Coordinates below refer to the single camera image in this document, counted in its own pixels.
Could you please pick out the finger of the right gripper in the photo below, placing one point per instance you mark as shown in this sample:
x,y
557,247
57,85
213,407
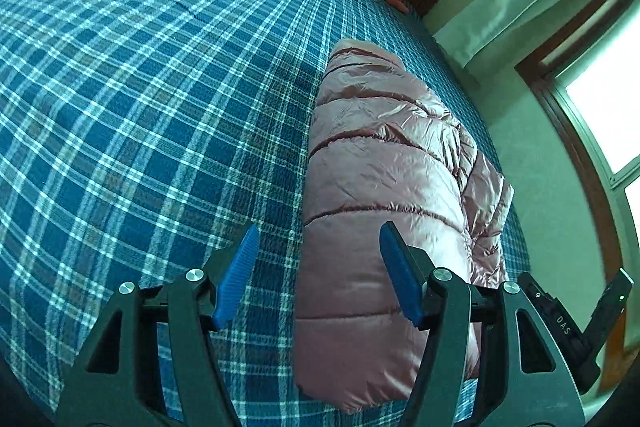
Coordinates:
x,y
578,352
611,304

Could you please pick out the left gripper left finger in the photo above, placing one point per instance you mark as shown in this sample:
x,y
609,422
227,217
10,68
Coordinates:
x,y
149,360

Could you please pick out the pink quilted down jacket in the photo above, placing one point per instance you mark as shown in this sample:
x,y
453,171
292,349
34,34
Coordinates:
x,y
383,148

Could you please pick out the blue plaid bed sheet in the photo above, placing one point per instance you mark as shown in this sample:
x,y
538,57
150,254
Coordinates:
x,y
138,135

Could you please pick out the side window wooden frame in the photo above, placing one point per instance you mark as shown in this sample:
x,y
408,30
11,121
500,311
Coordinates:
x,y
585,77

